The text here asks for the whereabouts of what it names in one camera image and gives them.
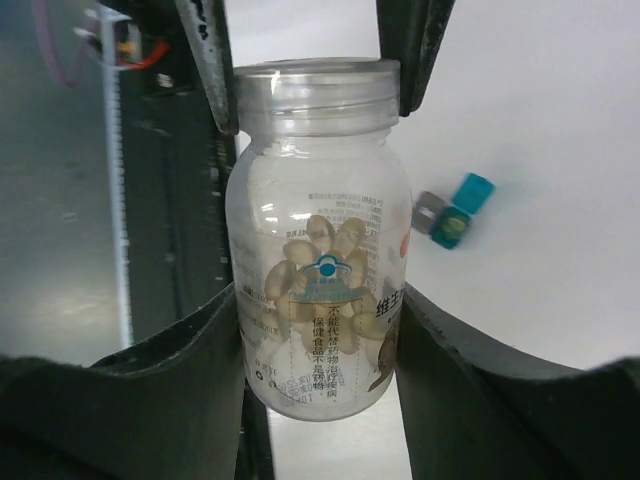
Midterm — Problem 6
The shiny metal base plate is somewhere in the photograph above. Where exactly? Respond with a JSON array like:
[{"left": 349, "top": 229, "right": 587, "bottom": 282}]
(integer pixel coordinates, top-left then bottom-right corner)
[{"left": 1, "top": 1, "right": 121, "bottom": 365}]

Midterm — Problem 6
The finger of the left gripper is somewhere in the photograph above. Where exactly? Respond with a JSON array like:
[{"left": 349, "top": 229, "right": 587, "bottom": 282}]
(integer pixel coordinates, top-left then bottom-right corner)
[
  {"left": 175, "top": 0, "right": 239, "bottom": 135},
  {"left": 376, "top": 0, "right": 455, "bottom": 117}
]

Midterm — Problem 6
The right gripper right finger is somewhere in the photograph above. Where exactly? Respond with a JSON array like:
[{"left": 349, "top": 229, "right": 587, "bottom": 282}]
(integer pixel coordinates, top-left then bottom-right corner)
[{"left": 396, "top": 287, "right": 639, "bottom": 479}]

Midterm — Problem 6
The beige pill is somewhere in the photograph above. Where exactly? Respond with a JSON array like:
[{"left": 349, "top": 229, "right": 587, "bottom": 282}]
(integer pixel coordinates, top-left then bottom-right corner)
[{"left": 441, "top": 214, "right": 468, "bottom": 241}]

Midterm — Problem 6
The teal pill box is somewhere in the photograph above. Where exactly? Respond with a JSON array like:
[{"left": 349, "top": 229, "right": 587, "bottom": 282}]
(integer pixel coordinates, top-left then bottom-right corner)
[{"left": 430, "top": 173, "right": 495, "bottom": 250}]

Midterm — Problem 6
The clear pill bottle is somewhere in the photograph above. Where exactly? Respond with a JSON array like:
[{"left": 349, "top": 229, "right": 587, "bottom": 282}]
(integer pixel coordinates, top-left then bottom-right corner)
[{"left": 225, "top": 58, "right": 412, "bottom": 422}]

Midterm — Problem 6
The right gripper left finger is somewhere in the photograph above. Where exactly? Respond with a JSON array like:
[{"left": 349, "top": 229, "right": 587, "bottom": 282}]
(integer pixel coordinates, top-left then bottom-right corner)
[{"left": 1, "top": 288, "right": 245, "bottom": 479}]

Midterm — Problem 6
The grey slotted cable duct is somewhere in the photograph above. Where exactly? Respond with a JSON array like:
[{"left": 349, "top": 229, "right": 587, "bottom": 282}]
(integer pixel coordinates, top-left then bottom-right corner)
[{"left": 98, "top": 5, "right": 133, "bottom": 348}]

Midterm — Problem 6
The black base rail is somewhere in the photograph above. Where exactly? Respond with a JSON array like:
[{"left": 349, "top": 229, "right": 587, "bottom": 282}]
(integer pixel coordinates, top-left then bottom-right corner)
[{"left": 120, "top": 71, "right": 235, "bottom": 342}]

